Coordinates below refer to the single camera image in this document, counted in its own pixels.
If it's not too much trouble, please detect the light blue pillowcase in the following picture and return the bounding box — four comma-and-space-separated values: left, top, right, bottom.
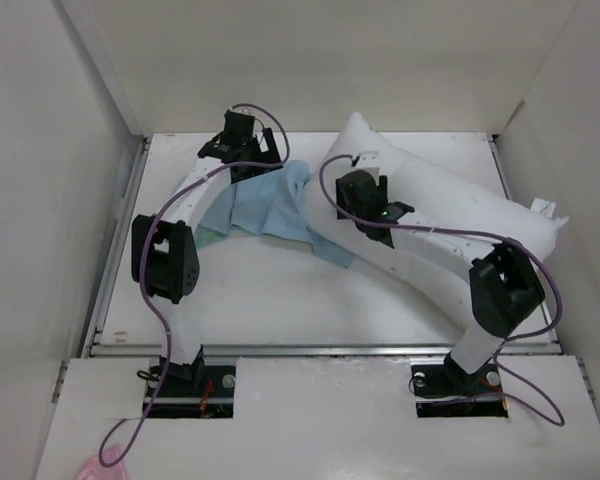
164, 160, 354, 268

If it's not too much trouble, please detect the white pillow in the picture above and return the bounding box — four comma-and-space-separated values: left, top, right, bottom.
302, 112, 570, 301

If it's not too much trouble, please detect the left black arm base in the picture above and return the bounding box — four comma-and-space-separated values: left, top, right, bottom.
136, 357, 237, 420

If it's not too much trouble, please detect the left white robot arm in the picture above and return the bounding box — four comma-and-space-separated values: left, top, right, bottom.
131, 104, 288, 397

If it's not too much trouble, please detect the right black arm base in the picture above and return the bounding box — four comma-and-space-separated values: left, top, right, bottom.
408, 361, 508, 419

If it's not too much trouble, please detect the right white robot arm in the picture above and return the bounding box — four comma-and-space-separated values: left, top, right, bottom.
335, 170, 546, 395

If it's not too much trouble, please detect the pink cloth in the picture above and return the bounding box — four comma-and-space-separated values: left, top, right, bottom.
74, 444, 129, 480

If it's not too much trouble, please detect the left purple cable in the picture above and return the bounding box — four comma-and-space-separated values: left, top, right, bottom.
96, 103, 291, 469

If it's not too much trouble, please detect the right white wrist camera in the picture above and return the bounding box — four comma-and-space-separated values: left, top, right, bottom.
351, 151, 380, 178

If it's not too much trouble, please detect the front aluminium rail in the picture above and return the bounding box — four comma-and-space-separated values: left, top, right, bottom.
82, 340, 561, 359

